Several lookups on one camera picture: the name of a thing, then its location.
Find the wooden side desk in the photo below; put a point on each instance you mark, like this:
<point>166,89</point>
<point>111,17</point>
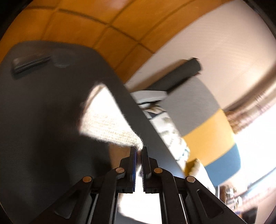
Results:
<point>257,199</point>

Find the white deer print pillow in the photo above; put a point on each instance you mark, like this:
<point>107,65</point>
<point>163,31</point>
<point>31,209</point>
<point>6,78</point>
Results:
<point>196,169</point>

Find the geometric pattern pillow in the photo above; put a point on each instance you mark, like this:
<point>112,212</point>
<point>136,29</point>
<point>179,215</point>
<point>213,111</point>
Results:
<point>166,129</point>

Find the cream knitted sweater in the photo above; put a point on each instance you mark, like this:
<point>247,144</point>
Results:
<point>103,120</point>

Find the grey yellow blue sofa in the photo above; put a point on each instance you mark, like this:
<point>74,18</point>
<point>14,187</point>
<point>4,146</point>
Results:
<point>201,123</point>

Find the black rolled mat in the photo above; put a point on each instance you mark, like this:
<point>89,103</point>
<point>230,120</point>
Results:
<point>177,76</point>

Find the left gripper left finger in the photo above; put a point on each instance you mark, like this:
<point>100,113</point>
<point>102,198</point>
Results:
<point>93,200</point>

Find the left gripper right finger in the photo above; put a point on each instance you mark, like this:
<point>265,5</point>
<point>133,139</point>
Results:
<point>183,200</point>

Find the left floral curtain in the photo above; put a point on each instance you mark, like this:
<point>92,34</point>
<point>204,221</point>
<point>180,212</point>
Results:
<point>259,103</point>

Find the small black device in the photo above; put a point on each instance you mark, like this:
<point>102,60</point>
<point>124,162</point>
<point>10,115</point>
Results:
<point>21,64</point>

